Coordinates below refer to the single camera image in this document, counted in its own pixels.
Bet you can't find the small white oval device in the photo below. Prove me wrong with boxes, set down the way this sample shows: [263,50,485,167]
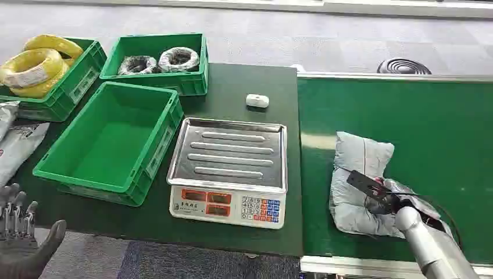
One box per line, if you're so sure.
[245,93,270,109]

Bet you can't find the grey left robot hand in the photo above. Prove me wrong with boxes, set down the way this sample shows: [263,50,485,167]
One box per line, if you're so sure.
[0,183,67,279]

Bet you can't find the green crate with yellow coils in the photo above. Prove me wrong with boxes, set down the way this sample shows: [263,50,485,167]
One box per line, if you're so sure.
[0,37,108,123]

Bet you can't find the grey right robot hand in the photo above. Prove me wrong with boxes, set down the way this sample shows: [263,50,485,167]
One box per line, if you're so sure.
[346,170,416,216]

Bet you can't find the green crate with black coils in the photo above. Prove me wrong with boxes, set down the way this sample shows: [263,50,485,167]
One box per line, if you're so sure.
[99,33,209,97]

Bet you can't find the yellow wire coil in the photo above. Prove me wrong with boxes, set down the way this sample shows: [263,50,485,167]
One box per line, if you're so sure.
[9,61,71,99]
[22,34,85,61]
[0,48,66,89]

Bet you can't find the grey plastic parcel bag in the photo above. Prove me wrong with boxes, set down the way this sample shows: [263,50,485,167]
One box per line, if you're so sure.
[0,101,21,142]
[328,131,455,240]
[0,121,51,188]

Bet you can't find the green conveyor belt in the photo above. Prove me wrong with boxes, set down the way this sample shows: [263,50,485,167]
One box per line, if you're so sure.
[296,76,493,265]

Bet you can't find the empty green plastic crate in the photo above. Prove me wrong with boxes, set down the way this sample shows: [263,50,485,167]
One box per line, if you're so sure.
[32,81,185,208]

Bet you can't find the black coiled hose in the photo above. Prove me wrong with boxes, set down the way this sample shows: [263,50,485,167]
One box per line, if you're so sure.
[376,58,433,76]

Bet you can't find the white electronic weighing scale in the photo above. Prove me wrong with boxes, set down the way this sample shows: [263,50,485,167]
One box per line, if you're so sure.
[166,117,289,231]

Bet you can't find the black wrapped wire coil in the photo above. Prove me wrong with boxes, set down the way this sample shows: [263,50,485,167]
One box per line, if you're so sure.
[116,55,159,76]
[158,46,201,74]

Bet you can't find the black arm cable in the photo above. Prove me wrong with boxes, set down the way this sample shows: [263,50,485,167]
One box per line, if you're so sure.
[379,190,463,251]

